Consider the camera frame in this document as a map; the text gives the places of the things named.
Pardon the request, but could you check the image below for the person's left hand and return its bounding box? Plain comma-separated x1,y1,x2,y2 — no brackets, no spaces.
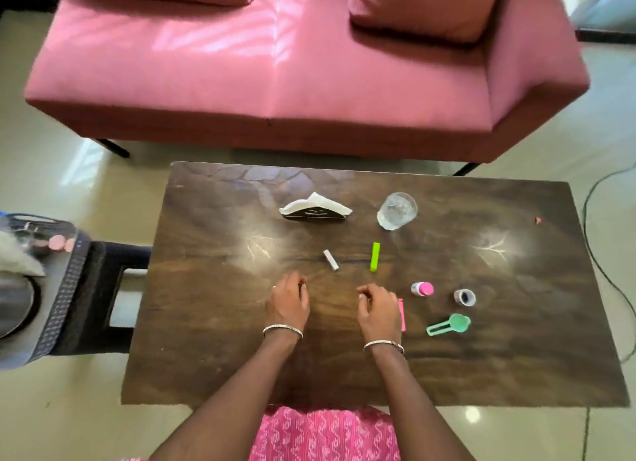
265,271,311,334

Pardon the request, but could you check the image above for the person's right hand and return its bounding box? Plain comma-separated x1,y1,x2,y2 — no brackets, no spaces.
357,284,402,346

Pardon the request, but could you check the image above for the person's left forearm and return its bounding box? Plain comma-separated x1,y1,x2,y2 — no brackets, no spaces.
149,329,302,461

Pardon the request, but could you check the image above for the person's right forearm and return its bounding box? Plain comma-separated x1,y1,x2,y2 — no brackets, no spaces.
369,345,477,461

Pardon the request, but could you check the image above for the dark wooden coffee table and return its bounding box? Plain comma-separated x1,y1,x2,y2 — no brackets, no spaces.
120,161,631,409

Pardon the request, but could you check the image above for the silver left wrist bangle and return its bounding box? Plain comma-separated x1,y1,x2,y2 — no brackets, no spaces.
262,324,304,340

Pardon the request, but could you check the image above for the silver wrist bangle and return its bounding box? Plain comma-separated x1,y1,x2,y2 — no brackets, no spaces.
262,324,304,340
364,340,405,355

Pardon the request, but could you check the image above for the silver right wrist bangle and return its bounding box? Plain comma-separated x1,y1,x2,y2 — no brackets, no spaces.
364,340,405,355

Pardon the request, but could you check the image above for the black napkin holder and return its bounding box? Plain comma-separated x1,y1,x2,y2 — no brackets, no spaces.
281,206,347,223

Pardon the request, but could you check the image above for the green plastic measuring scoop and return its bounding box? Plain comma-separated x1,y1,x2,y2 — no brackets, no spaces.
426,314,471,337

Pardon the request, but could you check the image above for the clear drinking glass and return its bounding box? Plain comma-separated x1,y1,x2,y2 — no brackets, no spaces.
377,192,418,231

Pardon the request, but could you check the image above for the pink patterned dress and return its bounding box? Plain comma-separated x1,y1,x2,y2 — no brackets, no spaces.
119,405,401,461

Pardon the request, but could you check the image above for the black plastic stool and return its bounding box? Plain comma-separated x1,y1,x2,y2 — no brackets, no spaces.
50,241,153,357

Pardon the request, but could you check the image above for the pink sofa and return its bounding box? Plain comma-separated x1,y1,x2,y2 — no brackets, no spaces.
24,0,591,176

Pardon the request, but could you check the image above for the grey storage basket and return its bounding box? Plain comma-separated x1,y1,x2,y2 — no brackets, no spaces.
0,212,92,372

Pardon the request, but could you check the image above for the black floor cable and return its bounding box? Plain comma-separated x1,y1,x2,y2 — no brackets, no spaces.
582,162,636,363

